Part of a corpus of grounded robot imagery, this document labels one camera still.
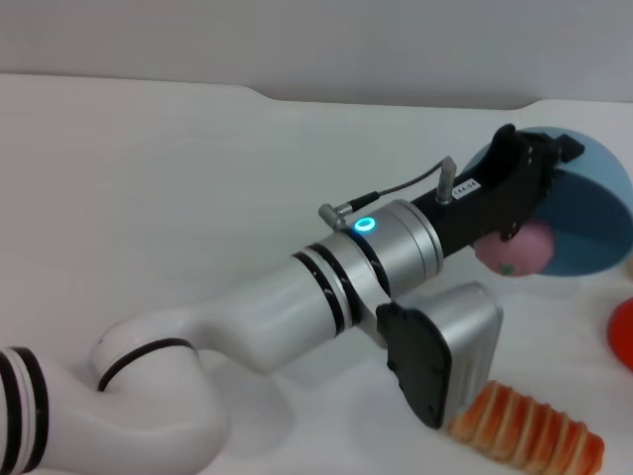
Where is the blue bowl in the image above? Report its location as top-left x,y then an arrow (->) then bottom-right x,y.
459,127 -> 633,278

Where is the orange striped toy bread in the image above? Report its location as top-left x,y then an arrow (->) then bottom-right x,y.
447,380 -> 605,471

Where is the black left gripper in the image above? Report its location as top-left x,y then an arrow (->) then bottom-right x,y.
412,123 -> 586,258

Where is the left wrist connector cable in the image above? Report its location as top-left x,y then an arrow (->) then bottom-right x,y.
318,155 -> 459,230

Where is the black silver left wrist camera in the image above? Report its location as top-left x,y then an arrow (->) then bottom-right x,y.
375,281 -> 504,429

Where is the red round toy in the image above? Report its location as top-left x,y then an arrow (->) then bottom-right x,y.
606,295 -> 633,372

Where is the pink toy peach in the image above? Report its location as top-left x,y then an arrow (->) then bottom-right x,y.
474,220 -> 558,278

